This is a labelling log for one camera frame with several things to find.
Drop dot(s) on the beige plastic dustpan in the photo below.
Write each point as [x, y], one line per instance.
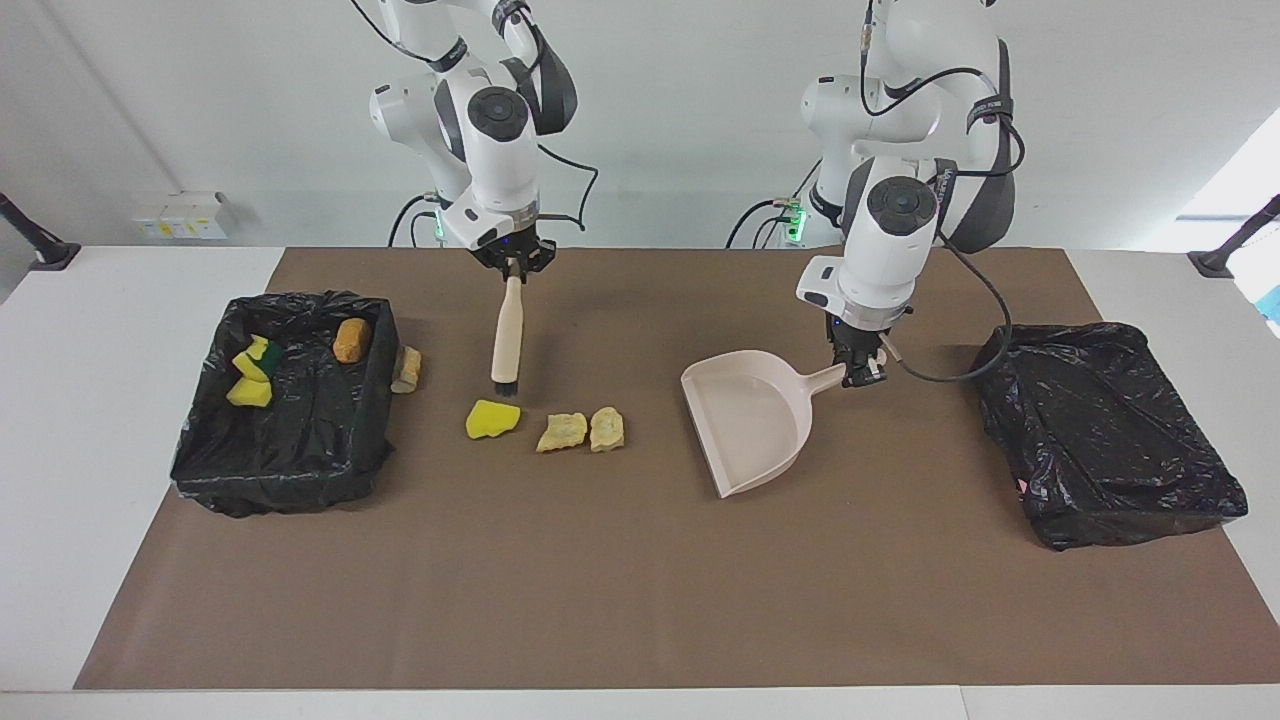
[750, 420]

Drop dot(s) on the pale foam chunk orange side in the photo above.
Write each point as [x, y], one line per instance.
[407, 370]

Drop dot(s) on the small yellow sponge piece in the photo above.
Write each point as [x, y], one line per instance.
[249, 393]

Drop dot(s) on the brown paper table mat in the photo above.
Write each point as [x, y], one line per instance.
[640, 620]

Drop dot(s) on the brown sponge piece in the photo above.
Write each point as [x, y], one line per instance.
[351, 341]

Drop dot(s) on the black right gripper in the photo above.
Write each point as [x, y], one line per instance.
[520, 255]

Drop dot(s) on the white wall socket box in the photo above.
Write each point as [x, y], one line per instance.
[180, 215]

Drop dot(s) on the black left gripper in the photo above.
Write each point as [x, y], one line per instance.
[858, 340]

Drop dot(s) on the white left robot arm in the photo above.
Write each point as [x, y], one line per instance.
[890, 260]

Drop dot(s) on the black camera stand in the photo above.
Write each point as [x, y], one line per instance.
[1215, 262]
[50, 255]

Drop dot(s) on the large yellow sponge chunk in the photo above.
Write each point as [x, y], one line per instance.
[490, 420]

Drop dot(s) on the black bag lined bin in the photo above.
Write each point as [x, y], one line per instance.
[310, 440]
[1100, 440]

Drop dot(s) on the blue object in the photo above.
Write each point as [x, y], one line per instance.
[1273, 305]

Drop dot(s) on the yellow green sponge piece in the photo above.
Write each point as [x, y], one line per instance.
[253, 360]

